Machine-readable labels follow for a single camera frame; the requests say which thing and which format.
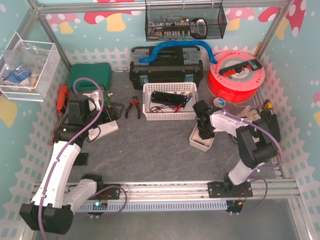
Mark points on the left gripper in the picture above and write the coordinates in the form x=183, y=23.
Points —
x=111, y=113

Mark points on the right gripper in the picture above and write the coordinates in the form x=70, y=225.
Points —
x=206, y=130

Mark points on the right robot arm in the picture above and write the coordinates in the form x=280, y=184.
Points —
x=258, y=142

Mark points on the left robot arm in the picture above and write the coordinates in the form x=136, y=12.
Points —
x=52, y=208

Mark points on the small white tray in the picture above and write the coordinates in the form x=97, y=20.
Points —
x=195, y=136

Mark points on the orange black pliers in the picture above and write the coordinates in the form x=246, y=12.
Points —
x=134, y=102

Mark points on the white perforated basket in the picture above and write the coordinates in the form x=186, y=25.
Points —
x=159, y=112

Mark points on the white peg fixture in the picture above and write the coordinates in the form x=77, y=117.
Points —
x=102, y=130

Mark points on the green plastic case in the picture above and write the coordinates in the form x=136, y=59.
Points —
x=101, y=73

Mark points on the white work gloves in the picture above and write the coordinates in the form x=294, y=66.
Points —
x=249, y=113

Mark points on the orange multimeter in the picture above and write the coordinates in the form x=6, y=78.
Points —
x=62, y=99

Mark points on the red filament spool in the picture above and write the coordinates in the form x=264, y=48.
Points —
x=237, y=88

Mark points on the black glove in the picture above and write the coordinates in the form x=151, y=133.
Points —
x=272, y=123

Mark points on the red multimeter leads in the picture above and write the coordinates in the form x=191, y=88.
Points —
x=55, y=129

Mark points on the black toolbox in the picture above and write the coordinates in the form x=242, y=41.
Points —
x=172, y=65

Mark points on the black red connector strip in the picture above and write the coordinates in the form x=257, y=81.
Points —
x=252, y=64

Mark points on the clear acrylic box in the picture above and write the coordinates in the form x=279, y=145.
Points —
x=41, y=57

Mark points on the blue white gloves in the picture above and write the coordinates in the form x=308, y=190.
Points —
x=19, y=77

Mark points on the solder wire spool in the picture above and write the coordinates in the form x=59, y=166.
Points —
x=219, y=102

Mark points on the grey slotted cable duct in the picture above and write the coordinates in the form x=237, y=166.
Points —
x=154, y=206

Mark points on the aluminium rail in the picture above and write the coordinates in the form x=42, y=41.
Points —
x=165, y=190

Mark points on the black wire mesh basket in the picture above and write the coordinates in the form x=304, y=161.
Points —
x=177, y=20

